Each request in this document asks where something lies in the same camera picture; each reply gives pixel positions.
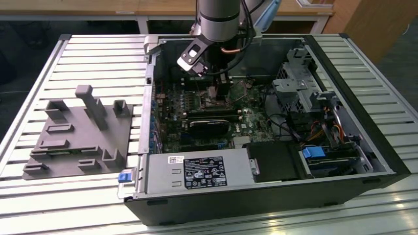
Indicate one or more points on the silver metal bracket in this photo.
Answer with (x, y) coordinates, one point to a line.
(254, 166)

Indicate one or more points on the black rating label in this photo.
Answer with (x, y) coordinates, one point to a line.
(204, 173)

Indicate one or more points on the black plastic shroud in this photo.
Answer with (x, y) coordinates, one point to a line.
(274, 159)

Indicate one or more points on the black graphics card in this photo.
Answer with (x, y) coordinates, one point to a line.
(208, 127)

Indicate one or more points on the green motherboard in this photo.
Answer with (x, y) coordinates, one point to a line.
(254, 122)

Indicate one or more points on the clear plastic box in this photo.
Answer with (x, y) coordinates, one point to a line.
(312, 3)

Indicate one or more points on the grey parts rack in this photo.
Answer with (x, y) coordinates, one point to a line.
(81, 137)

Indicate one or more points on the CPU socket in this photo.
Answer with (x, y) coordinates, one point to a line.
(208, 105)

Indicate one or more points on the grey power supply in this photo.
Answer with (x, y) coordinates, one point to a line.
(163, 176)

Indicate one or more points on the blue disk carrier tab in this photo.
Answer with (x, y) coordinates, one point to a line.
(312, 153)

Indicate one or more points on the silver heat sink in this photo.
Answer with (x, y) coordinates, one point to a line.
(243, 142)

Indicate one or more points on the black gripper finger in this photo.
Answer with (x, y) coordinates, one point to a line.
(223, 89)

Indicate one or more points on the perforated metal drive cage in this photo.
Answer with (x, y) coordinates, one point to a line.
(294, 85)

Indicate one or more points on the wooden desk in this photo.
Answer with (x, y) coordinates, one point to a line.
(97, 6)

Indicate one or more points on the wooden cabinet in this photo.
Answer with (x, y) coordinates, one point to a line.
(375, 24)

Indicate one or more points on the metal disk bay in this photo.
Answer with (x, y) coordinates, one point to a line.
(339, 161)

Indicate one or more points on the white barcode sticker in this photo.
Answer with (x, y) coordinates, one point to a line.
(176, 159)

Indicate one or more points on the black open PC case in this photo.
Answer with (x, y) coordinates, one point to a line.
(228, 208)

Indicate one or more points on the silver CPU plate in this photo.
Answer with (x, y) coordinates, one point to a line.
(212, 94)

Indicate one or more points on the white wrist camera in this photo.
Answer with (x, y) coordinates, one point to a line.
(192, 56)

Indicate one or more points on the blue case latch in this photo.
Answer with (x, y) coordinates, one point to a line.
(124, 177)

